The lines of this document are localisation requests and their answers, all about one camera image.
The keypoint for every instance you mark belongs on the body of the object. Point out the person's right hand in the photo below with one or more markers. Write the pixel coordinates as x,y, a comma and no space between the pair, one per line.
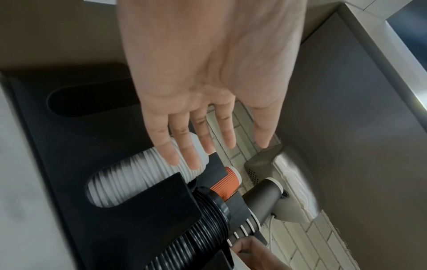
263,258

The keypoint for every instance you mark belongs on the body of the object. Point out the person's left hand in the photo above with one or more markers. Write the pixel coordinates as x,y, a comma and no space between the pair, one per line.
206,52

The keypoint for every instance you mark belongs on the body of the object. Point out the black lids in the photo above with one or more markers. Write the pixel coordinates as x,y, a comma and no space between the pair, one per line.
196,232

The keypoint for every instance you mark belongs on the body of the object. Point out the small white lids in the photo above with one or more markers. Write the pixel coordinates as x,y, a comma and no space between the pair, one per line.
133,179

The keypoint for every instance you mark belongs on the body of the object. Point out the black cup holder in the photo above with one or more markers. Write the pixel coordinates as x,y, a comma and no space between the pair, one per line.
83,145

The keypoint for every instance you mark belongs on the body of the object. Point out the stack of black paper cups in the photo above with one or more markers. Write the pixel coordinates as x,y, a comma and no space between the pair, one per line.
260,203

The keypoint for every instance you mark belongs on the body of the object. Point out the stack of red paper cups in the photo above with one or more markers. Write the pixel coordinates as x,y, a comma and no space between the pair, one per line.
225,184

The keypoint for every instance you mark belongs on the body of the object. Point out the microwave safety poster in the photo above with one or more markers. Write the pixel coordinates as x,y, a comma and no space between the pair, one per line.
100,1

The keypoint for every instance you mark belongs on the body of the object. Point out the grey wall-mounted appliance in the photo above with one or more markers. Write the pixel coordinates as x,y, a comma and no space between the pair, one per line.
293,179

